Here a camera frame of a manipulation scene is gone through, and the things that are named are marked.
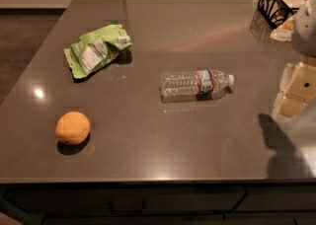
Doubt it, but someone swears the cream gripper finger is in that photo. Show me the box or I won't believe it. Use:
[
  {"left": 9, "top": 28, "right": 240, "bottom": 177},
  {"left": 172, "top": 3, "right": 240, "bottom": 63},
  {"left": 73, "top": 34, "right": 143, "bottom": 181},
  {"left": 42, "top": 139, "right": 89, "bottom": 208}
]
[
  {"left": 274, "top": 93, "right": 306, "bottom": 117},
  {"left": 286, "top": 62, "right": 316, "bottom": 103}
]

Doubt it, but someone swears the clear plastic water bottle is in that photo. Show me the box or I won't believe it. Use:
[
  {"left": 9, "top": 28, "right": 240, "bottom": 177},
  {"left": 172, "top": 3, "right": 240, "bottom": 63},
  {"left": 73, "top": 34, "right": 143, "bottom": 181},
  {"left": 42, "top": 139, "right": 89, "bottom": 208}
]
[{"left": 160, "top": 69, "right": 235, "bottom": 98}]

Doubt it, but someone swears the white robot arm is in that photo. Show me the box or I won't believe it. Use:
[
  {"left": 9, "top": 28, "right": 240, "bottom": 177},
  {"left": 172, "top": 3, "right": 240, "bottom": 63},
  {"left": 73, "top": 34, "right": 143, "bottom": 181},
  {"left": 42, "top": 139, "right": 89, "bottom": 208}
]
[{"left": 274, "top": 0, "right": 316, "bottom": 117}]

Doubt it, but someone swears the white packet beside basket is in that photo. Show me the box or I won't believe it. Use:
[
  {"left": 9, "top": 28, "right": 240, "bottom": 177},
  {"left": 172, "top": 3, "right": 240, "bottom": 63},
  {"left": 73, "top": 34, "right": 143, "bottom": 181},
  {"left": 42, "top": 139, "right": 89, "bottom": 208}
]
[{"left": 270, "top": 16, "right": 295, "bottom": 41}]

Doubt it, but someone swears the crumpled green chip bag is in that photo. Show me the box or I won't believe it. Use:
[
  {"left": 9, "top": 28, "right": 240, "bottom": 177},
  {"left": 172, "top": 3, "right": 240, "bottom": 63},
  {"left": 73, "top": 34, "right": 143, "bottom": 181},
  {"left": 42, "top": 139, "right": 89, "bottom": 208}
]
[{"left": 64, "top": 23, "right": 132, "bottom": 79}]

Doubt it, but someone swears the orange fruit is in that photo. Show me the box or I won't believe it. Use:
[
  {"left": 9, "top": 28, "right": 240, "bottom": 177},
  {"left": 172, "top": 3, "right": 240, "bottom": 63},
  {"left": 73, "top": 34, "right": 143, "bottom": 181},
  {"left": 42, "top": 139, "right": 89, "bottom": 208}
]
[{"left": 55, "top": 112, "right": 90, "bottom": 145}]

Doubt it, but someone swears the black wire basket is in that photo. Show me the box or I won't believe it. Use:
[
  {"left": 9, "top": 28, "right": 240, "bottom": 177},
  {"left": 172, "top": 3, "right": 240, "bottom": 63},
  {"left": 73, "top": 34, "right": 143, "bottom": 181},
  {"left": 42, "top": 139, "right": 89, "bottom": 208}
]
[{"left": 257, "top": 0, "right": 306, "bottom": 29}]

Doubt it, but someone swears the dark drawer with handle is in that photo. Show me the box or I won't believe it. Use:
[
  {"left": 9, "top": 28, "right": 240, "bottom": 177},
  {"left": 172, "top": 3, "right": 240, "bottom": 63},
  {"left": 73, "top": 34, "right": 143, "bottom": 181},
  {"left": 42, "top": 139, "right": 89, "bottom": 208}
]
[{"left": 6, "top": 186, "right": 245, "bottom": 217}]

